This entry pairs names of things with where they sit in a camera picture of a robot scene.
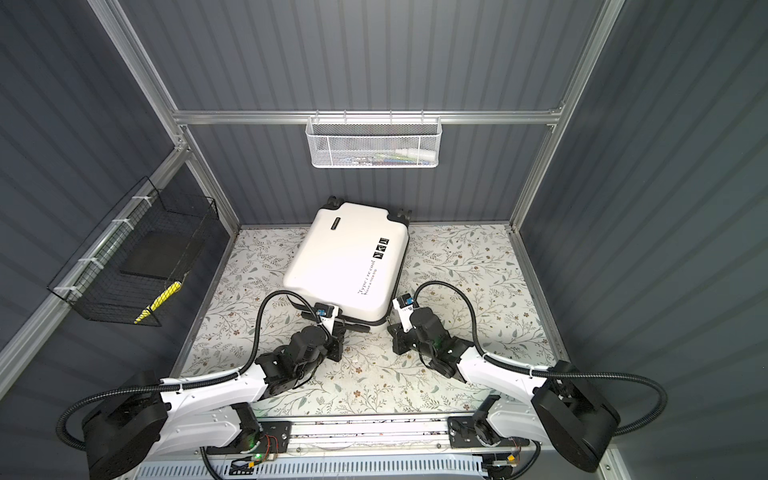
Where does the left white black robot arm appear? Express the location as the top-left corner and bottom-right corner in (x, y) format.
(55, 293), (345, 479)

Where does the white wire mesh basket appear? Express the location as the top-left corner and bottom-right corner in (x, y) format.
(305, 119), (443, 169)

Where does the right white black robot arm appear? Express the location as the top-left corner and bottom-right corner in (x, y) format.
(388, 293), (669, 472)

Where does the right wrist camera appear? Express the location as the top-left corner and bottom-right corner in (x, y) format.
(392, 293), (418, 333)

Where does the black carry-on suitcase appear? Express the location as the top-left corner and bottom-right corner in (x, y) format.
(282, 196), (411, 333)

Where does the white perforated vent panel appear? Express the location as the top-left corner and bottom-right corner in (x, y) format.
(134, 455), (487, 480)

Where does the aluminium front rail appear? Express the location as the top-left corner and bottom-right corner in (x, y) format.
(122, 410), (613, 460)

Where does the yellow black striped item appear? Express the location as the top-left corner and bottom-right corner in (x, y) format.
(133, 281), (182, 324)

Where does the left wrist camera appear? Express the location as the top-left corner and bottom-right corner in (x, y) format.
(314, 303), (340, 333)

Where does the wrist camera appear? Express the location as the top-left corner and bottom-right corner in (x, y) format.
(314, 303), (340, 333)
(392, 293), (418, 333)

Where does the white tube in basket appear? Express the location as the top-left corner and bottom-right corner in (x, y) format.
(392, 148), (438, 165)

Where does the black wire mesh basket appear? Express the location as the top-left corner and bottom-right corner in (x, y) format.
(47, 180), (219, 327)

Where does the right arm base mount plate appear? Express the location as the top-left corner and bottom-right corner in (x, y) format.
(447, 416), (531, 449)

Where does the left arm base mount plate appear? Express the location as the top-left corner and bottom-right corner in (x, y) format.
(205, 421), (293, 456)

